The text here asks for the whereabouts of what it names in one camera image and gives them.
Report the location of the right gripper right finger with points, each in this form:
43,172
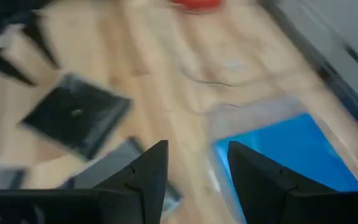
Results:
291,205

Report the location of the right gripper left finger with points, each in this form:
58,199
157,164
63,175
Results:
120,202

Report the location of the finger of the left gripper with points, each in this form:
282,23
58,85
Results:
2,67
42,46

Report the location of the blue jewel case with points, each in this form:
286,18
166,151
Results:
291,146

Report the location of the red desk lamp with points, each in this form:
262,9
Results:
197,3

